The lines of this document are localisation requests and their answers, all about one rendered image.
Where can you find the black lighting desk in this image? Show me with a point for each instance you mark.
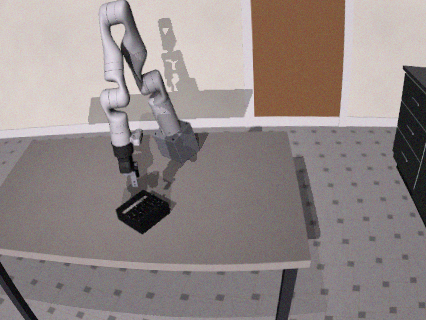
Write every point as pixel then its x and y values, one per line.
pixel 152 211

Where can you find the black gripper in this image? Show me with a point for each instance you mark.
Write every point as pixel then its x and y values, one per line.
pixel 122 144

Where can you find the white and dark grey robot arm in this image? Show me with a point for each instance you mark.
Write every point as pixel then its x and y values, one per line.
pixel 135 54

